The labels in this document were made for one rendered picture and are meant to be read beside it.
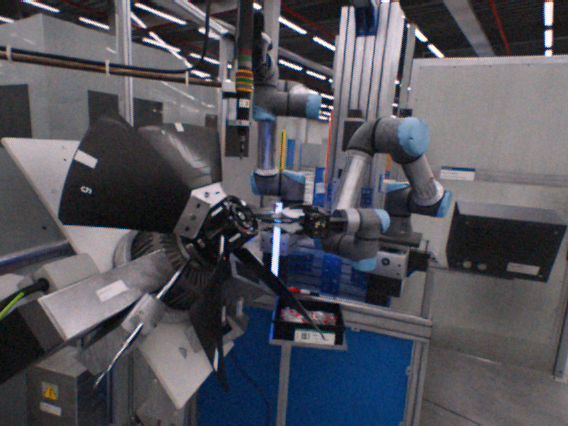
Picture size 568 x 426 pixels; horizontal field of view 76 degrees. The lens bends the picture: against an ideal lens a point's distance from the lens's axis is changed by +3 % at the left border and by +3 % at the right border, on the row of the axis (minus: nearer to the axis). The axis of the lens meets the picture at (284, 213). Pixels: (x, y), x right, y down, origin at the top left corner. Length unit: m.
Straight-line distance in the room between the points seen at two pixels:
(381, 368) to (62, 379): 0.97
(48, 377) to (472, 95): 2.53
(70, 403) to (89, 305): 0.42
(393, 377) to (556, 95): 1.99
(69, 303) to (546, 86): 2.65
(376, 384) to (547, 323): 1.77
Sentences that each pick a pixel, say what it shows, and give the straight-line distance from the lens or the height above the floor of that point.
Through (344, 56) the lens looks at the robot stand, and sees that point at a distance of 1.88.
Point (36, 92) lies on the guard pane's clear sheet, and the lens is 1.42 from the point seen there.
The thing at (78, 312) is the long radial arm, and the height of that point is 1.11.
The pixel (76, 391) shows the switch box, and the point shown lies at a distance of 1.05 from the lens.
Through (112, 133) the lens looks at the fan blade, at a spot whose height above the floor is 1.39.
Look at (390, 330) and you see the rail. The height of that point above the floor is 0.79.
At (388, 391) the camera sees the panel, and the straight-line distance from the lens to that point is 1.47.
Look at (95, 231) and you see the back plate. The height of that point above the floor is 1.16.
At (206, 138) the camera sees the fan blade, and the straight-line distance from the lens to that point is 1.04.
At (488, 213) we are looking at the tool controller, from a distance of 1.20.
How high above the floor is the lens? 1.39
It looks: 11 degrees down
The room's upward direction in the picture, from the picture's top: 4 degrees clockwise
